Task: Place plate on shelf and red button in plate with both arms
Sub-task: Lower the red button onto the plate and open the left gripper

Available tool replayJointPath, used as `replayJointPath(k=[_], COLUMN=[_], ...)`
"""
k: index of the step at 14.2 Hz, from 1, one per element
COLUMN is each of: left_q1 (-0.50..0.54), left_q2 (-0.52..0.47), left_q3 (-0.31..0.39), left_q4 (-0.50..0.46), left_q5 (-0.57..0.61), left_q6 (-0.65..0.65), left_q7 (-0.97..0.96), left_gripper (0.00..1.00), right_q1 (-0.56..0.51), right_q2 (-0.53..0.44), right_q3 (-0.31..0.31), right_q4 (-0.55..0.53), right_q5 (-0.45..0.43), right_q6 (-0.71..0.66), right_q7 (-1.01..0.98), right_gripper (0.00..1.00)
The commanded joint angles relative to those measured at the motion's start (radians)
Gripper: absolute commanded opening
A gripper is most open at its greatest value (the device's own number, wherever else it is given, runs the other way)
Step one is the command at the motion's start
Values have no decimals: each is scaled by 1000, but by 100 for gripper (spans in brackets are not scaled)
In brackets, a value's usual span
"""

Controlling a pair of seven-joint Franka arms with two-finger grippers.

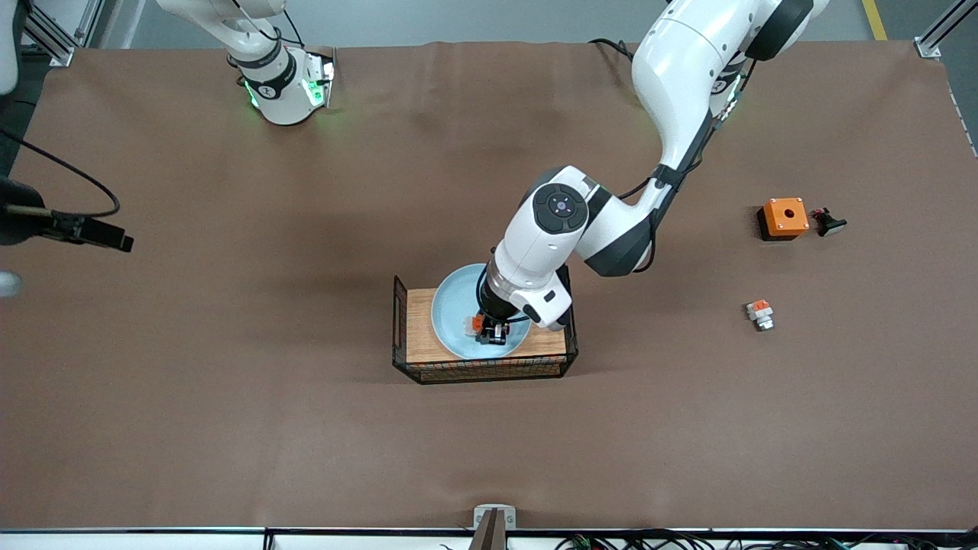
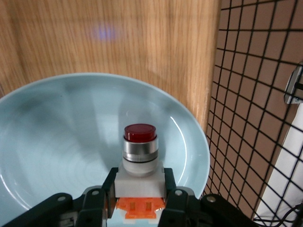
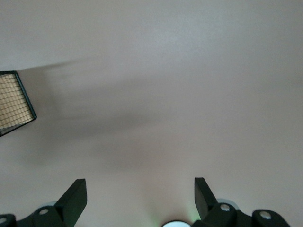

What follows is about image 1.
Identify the red push button switch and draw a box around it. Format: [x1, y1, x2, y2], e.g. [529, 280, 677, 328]
[461, 313, 511, 346]

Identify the orange button enclosure box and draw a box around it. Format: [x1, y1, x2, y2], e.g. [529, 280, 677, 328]
[757, 197, 810, 242]

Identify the aluminium frame profile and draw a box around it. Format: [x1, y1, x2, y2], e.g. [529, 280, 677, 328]
[23, 0, 77, 67]
[915, 0, 978, 60]

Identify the white table edge rail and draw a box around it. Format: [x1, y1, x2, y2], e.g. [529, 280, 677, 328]
[0, 527, 978, 550]

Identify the black cable bundle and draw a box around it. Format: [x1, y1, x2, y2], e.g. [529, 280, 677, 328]
[554, 529, 978, 550]

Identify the brown table cover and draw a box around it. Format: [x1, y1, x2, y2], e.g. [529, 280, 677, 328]
[0, 40, 978, 532]

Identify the black wire basket wooden base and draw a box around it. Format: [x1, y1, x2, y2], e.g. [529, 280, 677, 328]
[392, 266, 579, 385]

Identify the light blue round plate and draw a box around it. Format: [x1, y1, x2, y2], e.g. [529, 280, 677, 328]
[430, 264, 533, 360]

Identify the black square push button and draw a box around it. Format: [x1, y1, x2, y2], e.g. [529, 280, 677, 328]
[811, 207, 848, 238]

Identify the grey metal bracket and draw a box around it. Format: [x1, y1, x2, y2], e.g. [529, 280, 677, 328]
[474, 504, 517, 531]

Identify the brown camera post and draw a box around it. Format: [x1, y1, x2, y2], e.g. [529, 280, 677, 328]
[468, 510, 510, 550]

